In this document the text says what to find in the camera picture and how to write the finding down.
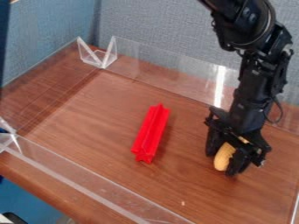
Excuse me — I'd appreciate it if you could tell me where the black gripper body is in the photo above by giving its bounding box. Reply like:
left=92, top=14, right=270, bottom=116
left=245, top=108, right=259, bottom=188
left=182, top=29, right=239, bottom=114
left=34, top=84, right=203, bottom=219
left=205, top=106, right=271, bottom=167

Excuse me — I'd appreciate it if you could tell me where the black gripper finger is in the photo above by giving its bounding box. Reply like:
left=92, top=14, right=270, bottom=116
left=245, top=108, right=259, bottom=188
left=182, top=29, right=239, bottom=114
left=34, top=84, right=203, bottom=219
left=206, top=129, right=225, bottom=157
left=226, top=145, right=251, bottom=177

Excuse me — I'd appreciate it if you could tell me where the yellow toy corn cob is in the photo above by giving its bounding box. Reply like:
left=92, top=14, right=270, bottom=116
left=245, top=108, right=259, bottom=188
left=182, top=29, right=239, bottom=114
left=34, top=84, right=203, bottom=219
left=214, top=143, right=237, bottom=172

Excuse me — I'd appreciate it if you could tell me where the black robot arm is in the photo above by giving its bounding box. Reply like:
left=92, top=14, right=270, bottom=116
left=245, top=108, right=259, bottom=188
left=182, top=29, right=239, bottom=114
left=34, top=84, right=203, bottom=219
left=198, top=0, right=294, bottom=176

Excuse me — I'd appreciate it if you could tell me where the red star-shaped plastic block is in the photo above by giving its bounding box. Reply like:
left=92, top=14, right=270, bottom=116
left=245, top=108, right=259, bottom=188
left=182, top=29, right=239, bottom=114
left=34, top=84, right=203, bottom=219
left=131, top=104, right=170, bottom=164

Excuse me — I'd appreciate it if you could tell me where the black cable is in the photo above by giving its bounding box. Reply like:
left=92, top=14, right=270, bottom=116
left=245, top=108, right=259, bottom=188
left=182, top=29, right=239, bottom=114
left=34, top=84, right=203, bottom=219
left=265, top=97, right=286, bottom=124

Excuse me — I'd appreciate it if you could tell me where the clear acrylic back wall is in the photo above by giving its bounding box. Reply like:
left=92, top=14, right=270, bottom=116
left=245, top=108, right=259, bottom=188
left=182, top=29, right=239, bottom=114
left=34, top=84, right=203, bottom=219
left=107, top=37, right=299, bottom=135

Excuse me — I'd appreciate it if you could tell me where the clear acrylic wall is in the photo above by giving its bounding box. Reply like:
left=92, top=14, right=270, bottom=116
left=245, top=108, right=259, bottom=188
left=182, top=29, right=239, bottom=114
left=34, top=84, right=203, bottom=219
left=107, top=37, right=299, bottom=135
left=0, top=135, right=194, bottom=224

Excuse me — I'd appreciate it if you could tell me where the clear acrylic corner bracket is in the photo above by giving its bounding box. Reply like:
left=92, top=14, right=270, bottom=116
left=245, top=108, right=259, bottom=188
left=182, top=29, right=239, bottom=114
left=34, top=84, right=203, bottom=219
left=78, top=37, right=118, bottom=69

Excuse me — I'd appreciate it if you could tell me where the clear acrylic front wall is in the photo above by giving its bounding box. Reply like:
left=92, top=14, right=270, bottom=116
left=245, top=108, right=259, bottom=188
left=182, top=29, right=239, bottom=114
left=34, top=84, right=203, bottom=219
left=0, top=135, right=194, bottom=224

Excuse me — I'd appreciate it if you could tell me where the clear acrylic left bracket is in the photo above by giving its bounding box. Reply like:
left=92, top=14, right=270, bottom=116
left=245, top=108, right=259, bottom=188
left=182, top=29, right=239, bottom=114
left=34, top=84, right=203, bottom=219
left=0, top=116, right=23, bottom=153

